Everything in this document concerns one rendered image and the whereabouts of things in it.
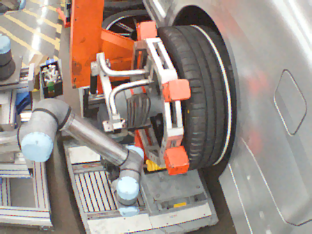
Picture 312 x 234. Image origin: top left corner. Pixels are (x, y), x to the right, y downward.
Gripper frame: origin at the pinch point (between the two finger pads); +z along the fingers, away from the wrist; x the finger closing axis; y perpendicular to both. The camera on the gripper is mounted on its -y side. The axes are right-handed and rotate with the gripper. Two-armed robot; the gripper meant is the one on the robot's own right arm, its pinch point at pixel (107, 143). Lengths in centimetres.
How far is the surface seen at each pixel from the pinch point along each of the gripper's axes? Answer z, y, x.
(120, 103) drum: 13.4, 7.2, -8.4
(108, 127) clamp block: -1.2, 12.1, 0.0
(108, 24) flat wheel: 119, -33, -23
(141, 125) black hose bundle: -4.2, 15.0, -11.9
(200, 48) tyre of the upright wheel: 14, 34, -39
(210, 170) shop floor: 20, -83, -73
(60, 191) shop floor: 22, -83, 29
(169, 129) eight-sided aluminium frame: -8.3, 15.0, -21.3
